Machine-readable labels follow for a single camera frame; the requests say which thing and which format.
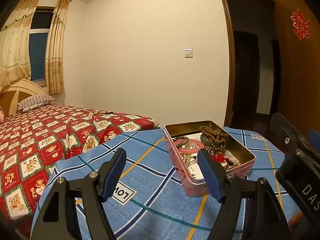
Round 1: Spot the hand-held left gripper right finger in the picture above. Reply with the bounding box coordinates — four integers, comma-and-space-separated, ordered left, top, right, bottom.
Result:
197, 149, 292, 240

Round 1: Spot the red paper door decoration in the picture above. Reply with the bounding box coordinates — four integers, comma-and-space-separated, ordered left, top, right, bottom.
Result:
290, 9, 312, 40

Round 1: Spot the red tassel cord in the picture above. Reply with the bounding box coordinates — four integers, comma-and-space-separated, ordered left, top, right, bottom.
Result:
211, 154, 229, 165

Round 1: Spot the window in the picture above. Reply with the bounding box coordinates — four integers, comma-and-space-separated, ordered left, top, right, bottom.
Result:
28, 6, 54, 85

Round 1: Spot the red bear-print bedspread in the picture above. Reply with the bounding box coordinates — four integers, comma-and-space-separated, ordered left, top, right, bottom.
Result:
0, 103, 161, 222

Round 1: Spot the striped pillow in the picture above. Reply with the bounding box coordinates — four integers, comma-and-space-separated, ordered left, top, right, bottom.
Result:
17, 94, 56, 112

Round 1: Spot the dark bead bracelet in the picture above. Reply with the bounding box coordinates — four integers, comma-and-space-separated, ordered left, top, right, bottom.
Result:
172, 136, 190, 147

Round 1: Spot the pink tin box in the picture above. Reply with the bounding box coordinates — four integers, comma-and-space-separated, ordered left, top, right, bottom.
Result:
164, 120, 256, 197

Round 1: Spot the brown wooden door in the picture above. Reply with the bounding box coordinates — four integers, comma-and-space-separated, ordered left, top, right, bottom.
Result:
274, 0, 320, 140

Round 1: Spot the pearl necklace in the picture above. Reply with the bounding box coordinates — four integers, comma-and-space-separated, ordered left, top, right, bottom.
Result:
179, 142, 200, 167

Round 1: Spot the cream wooden headboard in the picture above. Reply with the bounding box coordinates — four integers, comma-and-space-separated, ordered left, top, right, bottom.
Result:
0, 78, 48, 117

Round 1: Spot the brown wooden bead necklace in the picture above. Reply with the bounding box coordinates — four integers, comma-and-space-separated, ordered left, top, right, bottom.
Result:
199, 126, 229, 155

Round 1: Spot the wide beige curtain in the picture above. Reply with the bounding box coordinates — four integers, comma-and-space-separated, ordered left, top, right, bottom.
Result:
0, 0, 39, 90

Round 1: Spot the light bead string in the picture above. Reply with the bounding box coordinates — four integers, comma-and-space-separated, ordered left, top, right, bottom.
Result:
85, 110, 114, 118

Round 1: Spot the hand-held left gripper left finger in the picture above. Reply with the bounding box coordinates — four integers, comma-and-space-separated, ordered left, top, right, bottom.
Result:
30, 148, 127, 240

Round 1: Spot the green jade bangle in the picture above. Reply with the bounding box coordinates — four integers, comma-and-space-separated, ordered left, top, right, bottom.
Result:
201, 134, 216, 147

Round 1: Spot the brown door frame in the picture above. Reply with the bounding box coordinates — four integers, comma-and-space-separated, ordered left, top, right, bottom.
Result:
217, 0, 278, 128

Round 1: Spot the blue plaid cloth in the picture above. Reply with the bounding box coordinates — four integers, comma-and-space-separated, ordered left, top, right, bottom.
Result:
30, 126, 304, 240

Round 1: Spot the white card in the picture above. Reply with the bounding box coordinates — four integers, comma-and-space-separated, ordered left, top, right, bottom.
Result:
187, 160, 208, 180

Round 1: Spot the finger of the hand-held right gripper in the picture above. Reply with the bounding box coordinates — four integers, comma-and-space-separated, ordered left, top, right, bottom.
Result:
270, 112, 304, 160
308, 129, 320, 153

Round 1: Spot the pink bangle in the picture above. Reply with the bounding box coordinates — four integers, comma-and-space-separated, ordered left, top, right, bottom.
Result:
174, 139, 202, 153

